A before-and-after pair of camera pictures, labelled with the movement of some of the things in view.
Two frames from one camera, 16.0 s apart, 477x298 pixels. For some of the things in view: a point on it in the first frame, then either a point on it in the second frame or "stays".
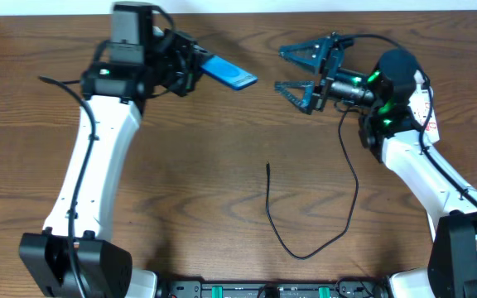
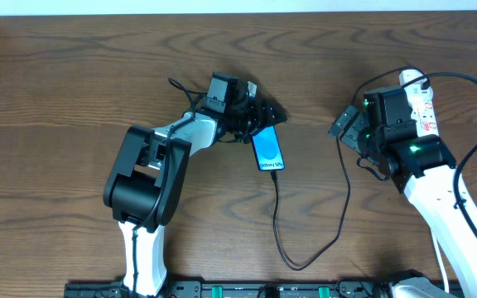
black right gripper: (326, 72) to (354, 129)
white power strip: (419, 103) stays
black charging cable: (345, 228) to (348, 175)
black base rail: (379, 288) stays
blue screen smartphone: (228, 74) to (267, 150)
